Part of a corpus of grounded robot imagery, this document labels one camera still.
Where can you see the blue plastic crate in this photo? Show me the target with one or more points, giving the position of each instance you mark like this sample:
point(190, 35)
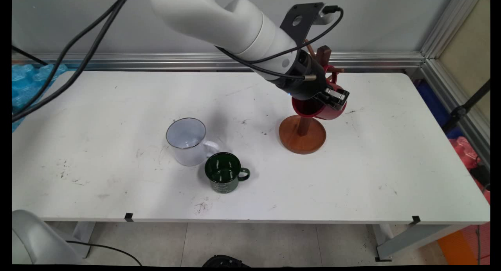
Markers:
point(434, 104)

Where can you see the black tape marker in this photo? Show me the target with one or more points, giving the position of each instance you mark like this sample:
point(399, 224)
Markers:
point(128, 216)
point(416, 220)

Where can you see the white enamel mug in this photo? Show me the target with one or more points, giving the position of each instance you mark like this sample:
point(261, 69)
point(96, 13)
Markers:
point(188, 142)

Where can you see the red ceramic mug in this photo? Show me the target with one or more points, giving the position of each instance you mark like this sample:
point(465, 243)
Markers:
point(313, 108)

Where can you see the red plastic bag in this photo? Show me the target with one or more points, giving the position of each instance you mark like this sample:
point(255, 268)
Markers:
point(467, 155)

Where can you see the grey rounded robot base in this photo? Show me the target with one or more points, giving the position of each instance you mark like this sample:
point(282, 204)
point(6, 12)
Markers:
point(29, 239)

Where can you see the black tripod stand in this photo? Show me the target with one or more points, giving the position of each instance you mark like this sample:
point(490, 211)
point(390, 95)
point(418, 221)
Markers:
point(465, 108)

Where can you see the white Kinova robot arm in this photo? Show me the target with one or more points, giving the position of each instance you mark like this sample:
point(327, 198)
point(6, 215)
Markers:
point(235, 24)

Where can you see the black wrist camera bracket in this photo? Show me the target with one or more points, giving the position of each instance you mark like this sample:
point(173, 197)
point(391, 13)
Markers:
point(303, 18)

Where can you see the black object on floor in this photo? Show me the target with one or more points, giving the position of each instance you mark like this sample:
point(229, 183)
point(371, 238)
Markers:
point(225, 261)

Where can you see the aluminium rail behind table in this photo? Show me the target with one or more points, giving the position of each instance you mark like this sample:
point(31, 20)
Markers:
point(156, 61)

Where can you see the brown wooden mug tree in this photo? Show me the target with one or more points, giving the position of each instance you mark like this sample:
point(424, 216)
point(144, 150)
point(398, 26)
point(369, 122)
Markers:
point(303, 136)

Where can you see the grey table leg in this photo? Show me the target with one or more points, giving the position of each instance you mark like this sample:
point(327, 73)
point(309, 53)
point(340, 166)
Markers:
point(83, 235)
point(407, 241)

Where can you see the aluminium corner frame post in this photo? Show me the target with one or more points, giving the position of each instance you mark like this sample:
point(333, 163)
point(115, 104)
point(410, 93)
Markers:
point(454, 55)

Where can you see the dark green enamel mug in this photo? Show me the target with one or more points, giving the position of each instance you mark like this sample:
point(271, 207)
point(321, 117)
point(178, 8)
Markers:
point(224, 173)

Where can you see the orange box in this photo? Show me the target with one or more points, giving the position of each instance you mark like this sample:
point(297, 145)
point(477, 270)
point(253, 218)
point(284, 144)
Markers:
point(462, 245)

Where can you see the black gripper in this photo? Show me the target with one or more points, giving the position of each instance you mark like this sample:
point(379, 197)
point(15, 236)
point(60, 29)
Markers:
point(303, 79)

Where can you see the blue bubble wrap sheet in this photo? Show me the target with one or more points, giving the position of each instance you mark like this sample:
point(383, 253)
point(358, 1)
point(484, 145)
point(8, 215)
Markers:
point(27, 83)

